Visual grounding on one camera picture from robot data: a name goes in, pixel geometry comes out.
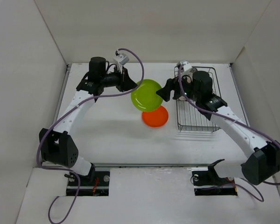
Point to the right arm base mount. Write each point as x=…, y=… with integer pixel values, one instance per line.
x=207, y=184

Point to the grey wire dish rack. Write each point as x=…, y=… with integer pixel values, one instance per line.
x=188, y=117

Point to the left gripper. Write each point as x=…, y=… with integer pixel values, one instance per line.
x=125, y=82

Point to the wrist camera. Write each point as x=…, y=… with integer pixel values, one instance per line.
x=120, y=60
x=186, y=68

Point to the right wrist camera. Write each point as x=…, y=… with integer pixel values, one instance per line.
x=186, y=68

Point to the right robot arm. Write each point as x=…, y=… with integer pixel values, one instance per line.
x=263, y=155

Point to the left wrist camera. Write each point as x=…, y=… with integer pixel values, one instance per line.
x=120, y=60

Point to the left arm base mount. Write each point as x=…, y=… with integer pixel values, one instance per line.
x=98, y=187

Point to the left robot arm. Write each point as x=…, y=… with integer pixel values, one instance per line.
x=56, y=144

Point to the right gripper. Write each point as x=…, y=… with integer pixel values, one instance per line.
x=171, y=84

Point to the green plate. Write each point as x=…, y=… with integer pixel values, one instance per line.
x=145, y=98

